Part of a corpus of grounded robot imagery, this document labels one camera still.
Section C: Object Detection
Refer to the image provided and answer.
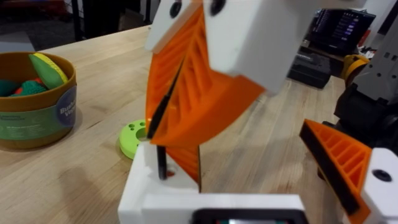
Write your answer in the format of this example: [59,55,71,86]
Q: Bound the yellow round object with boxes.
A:
[341,54,371,87]

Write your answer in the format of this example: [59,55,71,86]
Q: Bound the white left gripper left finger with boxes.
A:
[118,141,202,224]

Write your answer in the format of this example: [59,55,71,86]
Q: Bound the brown tub of toy vegetables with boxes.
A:
[0,52,78,151]

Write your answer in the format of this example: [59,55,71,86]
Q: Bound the dark computer screen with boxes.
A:
[310,8,377,57]

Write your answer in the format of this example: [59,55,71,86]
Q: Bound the green disc with holes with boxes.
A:
[119,119,149,161]

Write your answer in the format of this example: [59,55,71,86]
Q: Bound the black screw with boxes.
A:
[156,145,168,182]

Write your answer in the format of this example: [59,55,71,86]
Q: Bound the black case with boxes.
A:
[287,50,333,90]

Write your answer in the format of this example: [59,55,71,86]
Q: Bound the finger of the orange white right gripper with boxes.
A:
[150,0,301,149]
[144,0,205,139]

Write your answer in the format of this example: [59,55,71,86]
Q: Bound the orange white left gripper right finger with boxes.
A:
[299,119,398,224]

